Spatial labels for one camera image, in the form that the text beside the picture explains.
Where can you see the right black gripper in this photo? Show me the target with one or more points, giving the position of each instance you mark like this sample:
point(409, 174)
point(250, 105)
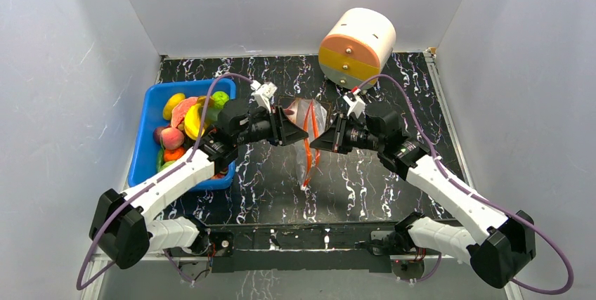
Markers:
point(338, 134)

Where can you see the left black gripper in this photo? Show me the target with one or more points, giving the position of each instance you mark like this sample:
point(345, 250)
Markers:
point(289, 133)

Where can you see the clear zip top bag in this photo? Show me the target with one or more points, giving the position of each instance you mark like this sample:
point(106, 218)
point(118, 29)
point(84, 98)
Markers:
point(311, 116)

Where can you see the yellow toy banana bunch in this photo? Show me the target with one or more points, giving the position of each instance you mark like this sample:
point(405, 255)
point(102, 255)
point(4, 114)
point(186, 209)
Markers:
point(193, 117)

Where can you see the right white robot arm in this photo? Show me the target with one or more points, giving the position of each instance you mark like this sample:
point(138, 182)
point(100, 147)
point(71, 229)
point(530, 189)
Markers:
point(496, 246)

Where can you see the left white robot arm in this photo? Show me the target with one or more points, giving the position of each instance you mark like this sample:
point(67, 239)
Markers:
point(124, 224)

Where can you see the dark paperback book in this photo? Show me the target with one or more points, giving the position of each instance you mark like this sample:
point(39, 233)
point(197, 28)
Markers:
point(286, 102)

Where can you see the green toy lime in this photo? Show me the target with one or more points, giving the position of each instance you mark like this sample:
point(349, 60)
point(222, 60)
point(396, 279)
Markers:
point(219, 99)

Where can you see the round three-drawer cabinet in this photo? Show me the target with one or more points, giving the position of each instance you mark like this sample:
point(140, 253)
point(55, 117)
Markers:
point(357, 47)

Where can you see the pink toy watermelon slice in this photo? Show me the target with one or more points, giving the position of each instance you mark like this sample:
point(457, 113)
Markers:
point(180, 110)

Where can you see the pink toy peach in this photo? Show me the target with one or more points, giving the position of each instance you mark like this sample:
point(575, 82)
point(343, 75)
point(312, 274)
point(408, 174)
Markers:
point(171, 138)

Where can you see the orange toy tangerine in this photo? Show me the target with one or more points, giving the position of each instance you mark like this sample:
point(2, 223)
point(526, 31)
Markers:
point(173, 155)

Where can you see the yellow toy mango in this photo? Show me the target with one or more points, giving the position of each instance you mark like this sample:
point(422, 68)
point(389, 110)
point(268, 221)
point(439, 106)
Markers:
point(172, 102)

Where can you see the green toy cabbage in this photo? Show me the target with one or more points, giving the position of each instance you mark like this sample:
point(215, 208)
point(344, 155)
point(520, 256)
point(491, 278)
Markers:
point(160, 165)

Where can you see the blue plastic bin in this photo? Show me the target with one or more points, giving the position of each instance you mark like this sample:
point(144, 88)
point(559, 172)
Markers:
point(144, 160)

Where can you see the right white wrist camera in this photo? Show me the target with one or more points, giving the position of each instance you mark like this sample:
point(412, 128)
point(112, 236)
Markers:
point(356, 105)

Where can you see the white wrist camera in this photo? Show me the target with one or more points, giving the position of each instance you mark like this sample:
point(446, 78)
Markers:
point(356, 105)
point(262, 93)

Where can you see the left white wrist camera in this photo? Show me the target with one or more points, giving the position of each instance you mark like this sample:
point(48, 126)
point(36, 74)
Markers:
point(262, 93)

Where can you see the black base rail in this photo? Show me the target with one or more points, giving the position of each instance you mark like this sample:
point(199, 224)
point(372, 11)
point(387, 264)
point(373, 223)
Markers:
point(306, 246)

